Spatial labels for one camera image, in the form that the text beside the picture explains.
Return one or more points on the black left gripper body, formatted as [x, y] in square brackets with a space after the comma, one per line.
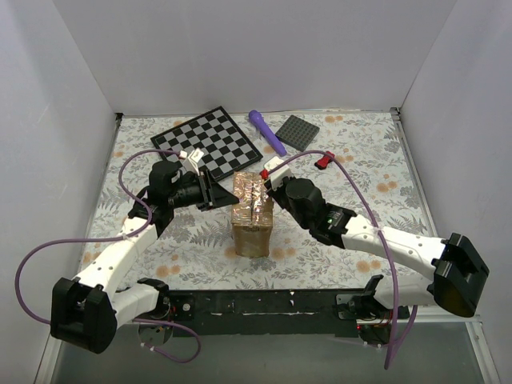
[206, 190]

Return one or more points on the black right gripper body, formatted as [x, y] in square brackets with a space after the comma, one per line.
[274, 190]

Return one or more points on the brown taped cardboard box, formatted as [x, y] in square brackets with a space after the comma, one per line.
[252, 217]

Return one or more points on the red black utility knife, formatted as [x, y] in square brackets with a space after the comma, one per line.
[324, 161]

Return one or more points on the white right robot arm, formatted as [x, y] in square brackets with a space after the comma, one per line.
[449, 272]

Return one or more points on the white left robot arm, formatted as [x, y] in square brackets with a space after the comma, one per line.
[87, 310]

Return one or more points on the black white checkerboard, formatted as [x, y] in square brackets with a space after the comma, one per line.
[226, 148]

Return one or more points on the dark grey studded plate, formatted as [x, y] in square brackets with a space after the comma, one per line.
[297, 133]

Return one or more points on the purple cylindrical handle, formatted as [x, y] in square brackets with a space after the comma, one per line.
[258, 121]

